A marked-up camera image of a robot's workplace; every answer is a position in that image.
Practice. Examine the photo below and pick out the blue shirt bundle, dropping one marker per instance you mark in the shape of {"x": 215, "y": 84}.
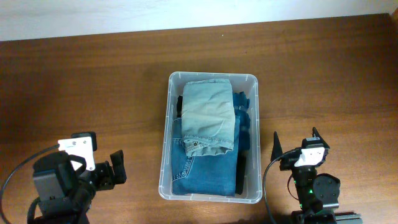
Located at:
{"x": 241, "y": 106}

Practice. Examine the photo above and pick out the medium blue jeans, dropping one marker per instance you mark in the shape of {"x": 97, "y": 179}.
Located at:
{"x": 212, "y": 175}

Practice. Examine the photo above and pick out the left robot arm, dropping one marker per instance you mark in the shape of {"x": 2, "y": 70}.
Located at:
{"x": 66, "y": 188}

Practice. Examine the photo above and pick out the clear plastic storage bin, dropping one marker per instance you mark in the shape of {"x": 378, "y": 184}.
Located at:
{"x": 252, "y": 185}

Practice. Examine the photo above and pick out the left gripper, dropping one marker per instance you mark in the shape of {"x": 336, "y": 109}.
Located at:
{"x": 111, "y": 177}

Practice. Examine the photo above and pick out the light blue jeans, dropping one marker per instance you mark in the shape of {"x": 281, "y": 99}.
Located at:
{"x": 208, "y": 118}

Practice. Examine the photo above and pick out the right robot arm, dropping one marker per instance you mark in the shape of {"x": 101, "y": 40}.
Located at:
{"x": 317, "y": 194}

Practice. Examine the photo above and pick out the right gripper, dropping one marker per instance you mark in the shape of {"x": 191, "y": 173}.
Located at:
{"x": 288, "y": 163}

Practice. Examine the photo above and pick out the black shirt bundle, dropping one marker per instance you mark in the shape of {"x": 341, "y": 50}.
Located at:
{"x": 179, "y": 106}

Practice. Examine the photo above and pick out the dark green shirt bundle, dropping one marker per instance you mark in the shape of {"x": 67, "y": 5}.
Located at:
{"x": 240, "y": 174}

